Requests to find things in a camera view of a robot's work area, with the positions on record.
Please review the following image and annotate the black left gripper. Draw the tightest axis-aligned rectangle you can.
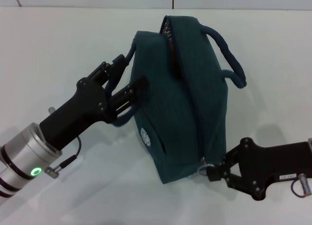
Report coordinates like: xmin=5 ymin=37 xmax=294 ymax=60
xmin=39 ymin=54 xmax=149 ymax=152

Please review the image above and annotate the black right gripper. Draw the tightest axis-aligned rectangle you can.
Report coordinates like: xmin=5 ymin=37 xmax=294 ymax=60
xmin=207 ymin=137 xmax=312 ymax=202

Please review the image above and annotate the metal zipper pull ring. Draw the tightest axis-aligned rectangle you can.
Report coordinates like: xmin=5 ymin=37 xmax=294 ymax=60
xmin=197 ymin=156 xmax=216 ymax=177

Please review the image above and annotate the dark teal insulated lunch bag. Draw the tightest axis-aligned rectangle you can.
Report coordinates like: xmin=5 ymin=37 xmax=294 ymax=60
xmin=111 ymin=15 xmax=247 ymax=185

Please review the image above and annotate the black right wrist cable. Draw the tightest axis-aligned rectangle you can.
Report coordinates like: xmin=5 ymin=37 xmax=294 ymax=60
xmin=291 ymin=172 xmax=312 ymax=198

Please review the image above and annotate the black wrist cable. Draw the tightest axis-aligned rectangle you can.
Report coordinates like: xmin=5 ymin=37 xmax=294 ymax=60
xmin=291 ymin=172 xmax=312 ymax=198
xmin=45 ymin=136 xmax=82 ymax=180

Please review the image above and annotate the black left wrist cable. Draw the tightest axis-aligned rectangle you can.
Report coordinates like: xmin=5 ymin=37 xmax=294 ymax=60
xmin=45 ymin=136 xmax=82 ymax=180

